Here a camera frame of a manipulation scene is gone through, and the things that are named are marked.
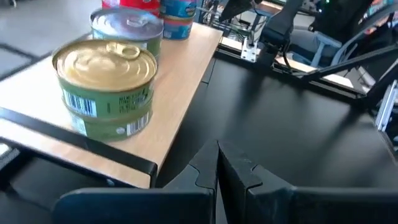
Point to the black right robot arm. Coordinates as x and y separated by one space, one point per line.
280 28

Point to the wooden shelf black legs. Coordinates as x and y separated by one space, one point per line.
180 71

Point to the green label can silver lid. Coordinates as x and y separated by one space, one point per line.
127 26

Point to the red label seafood can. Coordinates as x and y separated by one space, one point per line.
136 3

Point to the black office chair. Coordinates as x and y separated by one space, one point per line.
342 17

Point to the grey metal table frame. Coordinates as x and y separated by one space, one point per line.
323 46

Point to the black table mat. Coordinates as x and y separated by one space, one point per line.
280 124

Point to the small silver corner bracket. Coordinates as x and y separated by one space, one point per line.
248 49

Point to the green label can gold lid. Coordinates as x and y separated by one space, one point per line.
109 127
105 77

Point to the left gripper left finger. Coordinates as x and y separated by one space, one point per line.
174 205

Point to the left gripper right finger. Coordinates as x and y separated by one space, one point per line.
280 205

